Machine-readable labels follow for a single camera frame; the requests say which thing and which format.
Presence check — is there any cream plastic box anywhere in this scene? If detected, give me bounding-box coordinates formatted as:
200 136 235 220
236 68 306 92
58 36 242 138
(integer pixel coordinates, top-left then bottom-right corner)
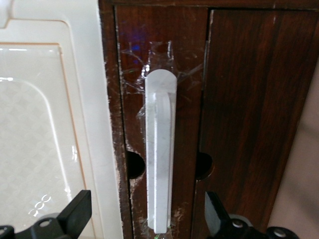
0 0 125 239

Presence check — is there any brown table cover mat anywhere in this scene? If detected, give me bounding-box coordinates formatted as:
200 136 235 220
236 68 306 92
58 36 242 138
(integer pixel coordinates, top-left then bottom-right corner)
268 74 319 239

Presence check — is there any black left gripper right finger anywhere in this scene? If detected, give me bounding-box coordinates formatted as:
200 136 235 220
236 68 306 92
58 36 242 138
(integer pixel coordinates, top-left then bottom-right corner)
204 191 300 239

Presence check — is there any wooden drawer without handle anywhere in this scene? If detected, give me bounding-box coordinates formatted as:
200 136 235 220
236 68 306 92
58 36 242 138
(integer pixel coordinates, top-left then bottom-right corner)
190 9 316 239

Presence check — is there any clear adhesive tape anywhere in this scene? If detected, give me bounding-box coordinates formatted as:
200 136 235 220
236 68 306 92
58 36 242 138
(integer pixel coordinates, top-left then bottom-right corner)
119 40 208 120

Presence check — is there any white plastic drawer handle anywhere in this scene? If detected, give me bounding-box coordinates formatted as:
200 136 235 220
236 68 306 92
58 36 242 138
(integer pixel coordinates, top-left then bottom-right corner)
144 69 178 235

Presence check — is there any wooden drawer with white handle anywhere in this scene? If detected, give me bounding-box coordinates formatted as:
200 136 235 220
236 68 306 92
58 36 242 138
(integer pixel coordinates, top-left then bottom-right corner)
114 5 209 239

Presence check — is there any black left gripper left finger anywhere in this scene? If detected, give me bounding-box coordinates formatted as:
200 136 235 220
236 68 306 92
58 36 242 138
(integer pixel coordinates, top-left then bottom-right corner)
0 190 92 239

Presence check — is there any dark brown wooden cabinet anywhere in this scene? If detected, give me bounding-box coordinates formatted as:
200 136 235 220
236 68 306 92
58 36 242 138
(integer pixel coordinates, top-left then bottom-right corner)
98 0 319 239

